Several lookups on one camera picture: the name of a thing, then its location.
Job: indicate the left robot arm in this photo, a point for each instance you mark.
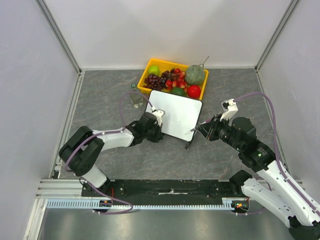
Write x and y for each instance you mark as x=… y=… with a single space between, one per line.
x=81 y=151

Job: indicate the right aluminium frame post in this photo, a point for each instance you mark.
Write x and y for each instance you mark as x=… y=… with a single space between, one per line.
x=293 y=4

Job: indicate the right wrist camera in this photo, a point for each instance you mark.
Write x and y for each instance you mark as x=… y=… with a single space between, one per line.
x=230 y=109

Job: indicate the aluminium frame post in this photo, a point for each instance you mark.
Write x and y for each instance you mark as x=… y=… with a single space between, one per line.
x=58 y=34
x=293 y=4

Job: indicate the white marker pen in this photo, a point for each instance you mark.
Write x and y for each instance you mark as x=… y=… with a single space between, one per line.
x=193 y=129

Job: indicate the green apple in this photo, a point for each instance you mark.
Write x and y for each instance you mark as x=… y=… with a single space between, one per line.
x=153 y=69

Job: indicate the red cherry bunch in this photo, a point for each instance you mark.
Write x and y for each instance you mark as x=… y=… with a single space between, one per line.
x=175 y=78

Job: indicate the purple grape bunch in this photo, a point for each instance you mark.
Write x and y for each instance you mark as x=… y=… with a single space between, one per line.
x=155 y=82

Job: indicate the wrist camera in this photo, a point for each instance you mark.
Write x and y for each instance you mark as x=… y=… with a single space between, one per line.
x=230 y=109
x=159 y=114

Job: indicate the clear glass bottle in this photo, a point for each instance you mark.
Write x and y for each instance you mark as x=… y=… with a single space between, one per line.
x=135 y=96

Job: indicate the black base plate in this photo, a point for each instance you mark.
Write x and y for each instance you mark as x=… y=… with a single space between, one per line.
x=173 y=190

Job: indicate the green avocado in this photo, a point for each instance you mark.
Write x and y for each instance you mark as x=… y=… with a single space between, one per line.
x=178 y=91

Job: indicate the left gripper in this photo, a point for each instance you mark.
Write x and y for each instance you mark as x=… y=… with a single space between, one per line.
x=158 y=136

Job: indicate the green netted melon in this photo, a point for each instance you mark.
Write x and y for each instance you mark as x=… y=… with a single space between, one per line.
x=194 y=75

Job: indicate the small whiteboard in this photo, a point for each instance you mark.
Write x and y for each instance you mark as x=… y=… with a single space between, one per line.
x=181 y=114

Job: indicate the yellow plastic bin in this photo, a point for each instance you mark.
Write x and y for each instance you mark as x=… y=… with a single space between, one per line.
x=167 y=66

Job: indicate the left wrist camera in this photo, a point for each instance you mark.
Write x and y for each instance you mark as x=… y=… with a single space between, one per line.
x=159 y=114

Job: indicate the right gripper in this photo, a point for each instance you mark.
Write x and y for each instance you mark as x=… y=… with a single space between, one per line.
x=210 y=128

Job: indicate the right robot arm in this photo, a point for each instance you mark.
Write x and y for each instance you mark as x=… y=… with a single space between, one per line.
x=290 y=203

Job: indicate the left aluminium frame post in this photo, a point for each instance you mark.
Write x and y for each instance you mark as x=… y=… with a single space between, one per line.
x=58 y=34

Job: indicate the white cable duct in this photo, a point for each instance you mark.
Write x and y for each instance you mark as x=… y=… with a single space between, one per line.
x=223 y=204

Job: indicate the red apple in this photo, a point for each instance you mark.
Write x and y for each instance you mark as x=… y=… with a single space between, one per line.
x=194 y=91

